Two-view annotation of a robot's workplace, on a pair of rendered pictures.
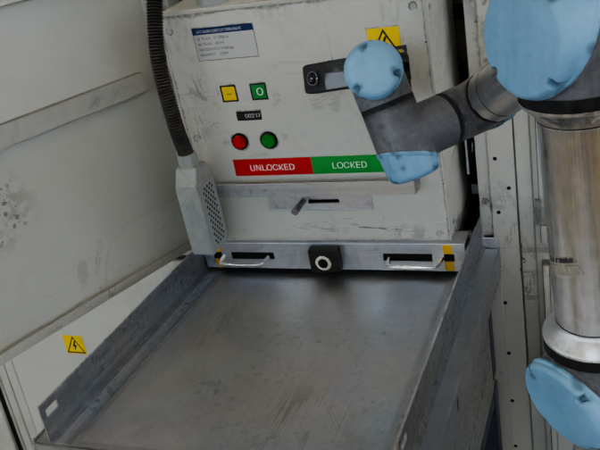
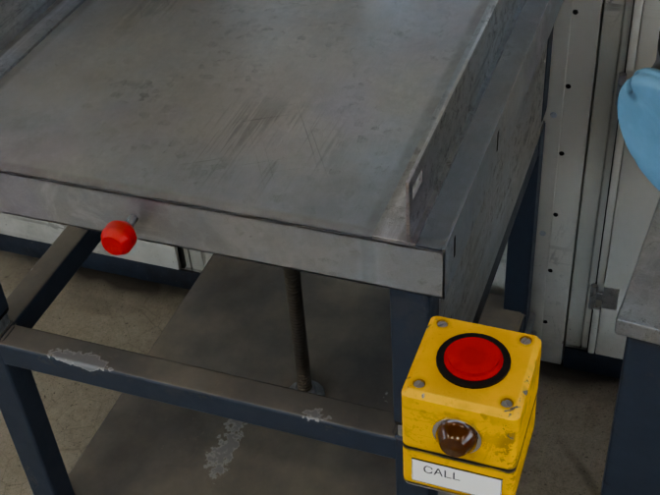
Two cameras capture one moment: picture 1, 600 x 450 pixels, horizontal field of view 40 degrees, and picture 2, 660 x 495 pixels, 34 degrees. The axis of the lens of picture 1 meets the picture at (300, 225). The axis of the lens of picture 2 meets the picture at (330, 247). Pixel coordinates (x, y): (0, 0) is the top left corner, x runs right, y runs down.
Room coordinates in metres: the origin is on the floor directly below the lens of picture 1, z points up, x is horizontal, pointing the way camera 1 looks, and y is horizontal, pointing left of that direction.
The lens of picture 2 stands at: (0.13, 0.01, 1.43)
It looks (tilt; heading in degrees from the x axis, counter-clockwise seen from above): 40 degrees down; 359
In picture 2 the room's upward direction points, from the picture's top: 5 degrees counter-clockwise
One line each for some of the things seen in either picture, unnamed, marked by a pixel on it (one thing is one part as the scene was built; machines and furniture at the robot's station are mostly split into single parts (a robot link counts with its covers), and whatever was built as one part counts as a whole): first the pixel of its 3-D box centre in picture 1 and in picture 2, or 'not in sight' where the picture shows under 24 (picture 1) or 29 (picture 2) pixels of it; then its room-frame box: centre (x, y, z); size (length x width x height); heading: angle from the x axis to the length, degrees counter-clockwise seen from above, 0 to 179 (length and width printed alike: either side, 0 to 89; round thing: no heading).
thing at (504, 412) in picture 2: not in sight; (470, 410); (0.62, -0.09, 0.85); 0.08 x 0.08 x 0.10; 66
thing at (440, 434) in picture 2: not in sight; (455, 442); (0.58, -0.07, 0.87); 0.03 x 0.01 x 0.03; 66
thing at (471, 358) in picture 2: not in sight; (472, 362); (0.62, -0.09, 0.90); 0.04 x 0.04 x 0.02
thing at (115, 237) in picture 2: not in sight; (123, 232); (0.93, 0.19, 0.79); 0.04 x 0.03 x 0.03; 156
